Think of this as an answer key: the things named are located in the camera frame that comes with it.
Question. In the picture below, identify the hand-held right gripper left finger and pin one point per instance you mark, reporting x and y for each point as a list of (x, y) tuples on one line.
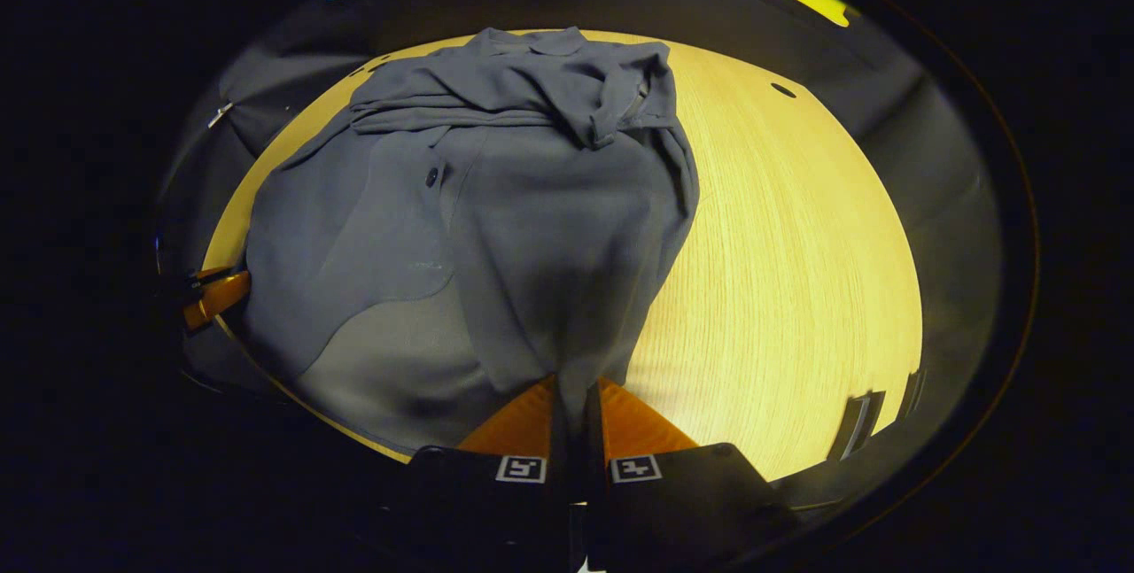
[(483, 502)]

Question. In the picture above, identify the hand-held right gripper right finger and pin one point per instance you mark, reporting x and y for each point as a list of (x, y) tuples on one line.
[(691, 502)]

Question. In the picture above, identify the dark flat bar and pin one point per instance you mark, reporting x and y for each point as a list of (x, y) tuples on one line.
[(912, 394), (857, 425)]

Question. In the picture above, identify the small white clip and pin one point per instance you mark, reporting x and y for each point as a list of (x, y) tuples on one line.
[(220, 115)]

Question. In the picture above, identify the grey button-up shirt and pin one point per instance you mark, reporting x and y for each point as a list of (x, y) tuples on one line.
[(532, 228)]

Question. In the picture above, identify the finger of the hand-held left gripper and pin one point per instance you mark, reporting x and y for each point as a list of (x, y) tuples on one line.
[(217, 294)]

